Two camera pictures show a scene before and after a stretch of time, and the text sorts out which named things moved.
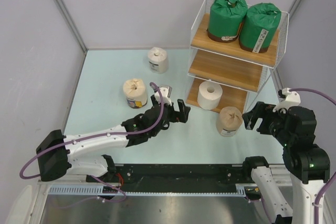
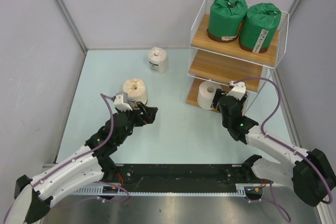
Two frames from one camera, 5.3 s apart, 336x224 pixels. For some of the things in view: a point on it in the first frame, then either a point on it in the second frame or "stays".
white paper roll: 158,61 stays
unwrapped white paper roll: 209,95 stays
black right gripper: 261,110 to 216,98
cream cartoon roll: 135,93 stays
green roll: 258,27 stays
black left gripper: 184,110 to 147,117
